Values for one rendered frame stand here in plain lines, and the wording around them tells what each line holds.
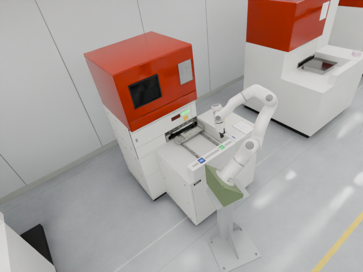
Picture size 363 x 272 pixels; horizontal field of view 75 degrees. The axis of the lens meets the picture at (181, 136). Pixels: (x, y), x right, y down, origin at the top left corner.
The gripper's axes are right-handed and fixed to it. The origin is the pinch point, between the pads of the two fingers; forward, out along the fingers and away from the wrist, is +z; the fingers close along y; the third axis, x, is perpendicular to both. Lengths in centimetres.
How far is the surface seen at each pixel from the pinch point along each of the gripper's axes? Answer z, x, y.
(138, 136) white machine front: -11, -59, -57
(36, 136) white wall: -8, -149, -210
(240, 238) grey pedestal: 117, -17, 20
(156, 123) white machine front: -15, -36, -56
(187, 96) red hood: -30, 3, -48
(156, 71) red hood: -68, -27, -40
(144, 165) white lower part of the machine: 28, -62, -65
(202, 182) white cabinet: 38.9, -30.5, -3.9
